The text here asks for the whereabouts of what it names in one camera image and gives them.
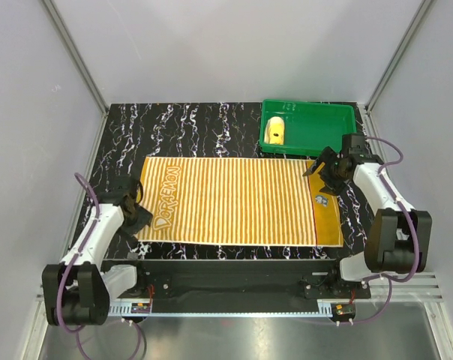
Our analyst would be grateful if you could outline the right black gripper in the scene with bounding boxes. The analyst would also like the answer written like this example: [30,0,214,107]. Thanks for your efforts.
[303,146,349,197]

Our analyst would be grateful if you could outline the yellow towel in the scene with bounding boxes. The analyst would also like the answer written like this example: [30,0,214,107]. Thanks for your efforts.
[264,116,285,146]

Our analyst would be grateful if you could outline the orange striped towel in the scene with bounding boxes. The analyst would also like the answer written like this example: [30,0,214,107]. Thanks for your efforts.
[137,157,344,248]

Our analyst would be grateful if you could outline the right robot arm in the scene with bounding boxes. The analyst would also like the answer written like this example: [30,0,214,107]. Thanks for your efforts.
[304,133,433,298]

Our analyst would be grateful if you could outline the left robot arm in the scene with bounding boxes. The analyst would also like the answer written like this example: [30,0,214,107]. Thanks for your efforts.
[41,173,154,334]

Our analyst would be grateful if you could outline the green plastic bin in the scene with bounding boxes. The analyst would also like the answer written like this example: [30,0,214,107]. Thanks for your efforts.
[259,100,357,157]

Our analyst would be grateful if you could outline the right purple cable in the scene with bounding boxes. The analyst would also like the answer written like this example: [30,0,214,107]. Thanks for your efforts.
[297,136,421,326]

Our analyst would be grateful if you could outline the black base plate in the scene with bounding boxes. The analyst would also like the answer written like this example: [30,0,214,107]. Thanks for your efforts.
[120,259,371,317]

